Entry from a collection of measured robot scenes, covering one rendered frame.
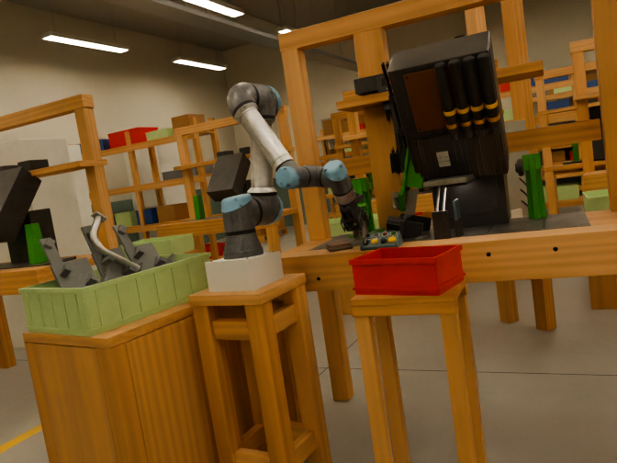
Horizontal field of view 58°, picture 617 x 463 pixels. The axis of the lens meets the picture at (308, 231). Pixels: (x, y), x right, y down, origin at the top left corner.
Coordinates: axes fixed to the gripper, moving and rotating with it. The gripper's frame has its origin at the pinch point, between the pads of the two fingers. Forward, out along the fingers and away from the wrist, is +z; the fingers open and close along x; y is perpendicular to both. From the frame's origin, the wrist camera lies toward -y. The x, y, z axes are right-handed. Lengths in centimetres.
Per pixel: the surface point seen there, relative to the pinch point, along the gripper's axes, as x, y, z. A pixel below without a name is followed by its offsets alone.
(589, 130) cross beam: 85, -72, 18
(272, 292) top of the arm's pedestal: -24.9, 34.9, -8.5
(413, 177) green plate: 16.6, -30.6, -0.8
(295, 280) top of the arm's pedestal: -23.2, 21.7, 0.3
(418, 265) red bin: 27.9, 32.0, -13.9
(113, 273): -98, 27, -16
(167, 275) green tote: -72, 27, -13
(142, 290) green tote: -74, 39, -18
